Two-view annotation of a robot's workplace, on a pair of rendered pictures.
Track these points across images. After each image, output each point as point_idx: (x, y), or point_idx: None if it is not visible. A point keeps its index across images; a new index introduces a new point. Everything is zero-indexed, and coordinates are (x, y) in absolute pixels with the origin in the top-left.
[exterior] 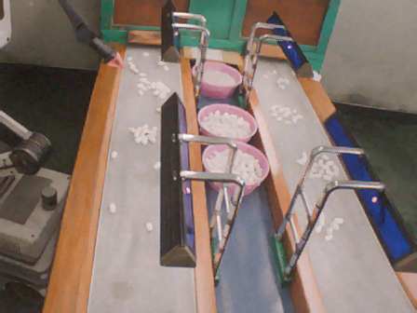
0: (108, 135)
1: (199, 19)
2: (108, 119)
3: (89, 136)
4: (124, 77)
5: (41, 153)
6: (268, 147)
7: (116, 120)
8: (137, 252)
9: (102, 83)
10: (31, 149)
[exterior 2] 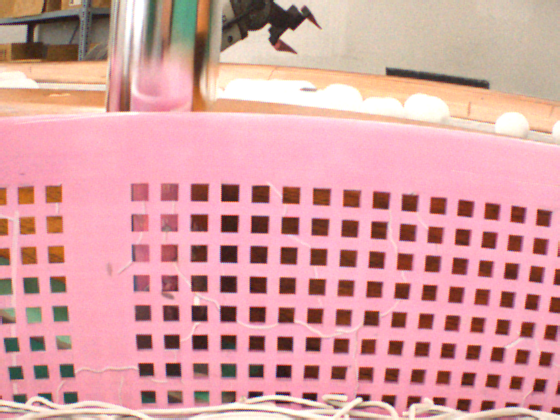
0: (45, 74)
1: None
2: (106, 65)
3: (69, 61)
4: (492, 127)
5: (93, 60)
6: None
7: (102, 87)
8: None
9: (388, 76)
10: (101, 44)
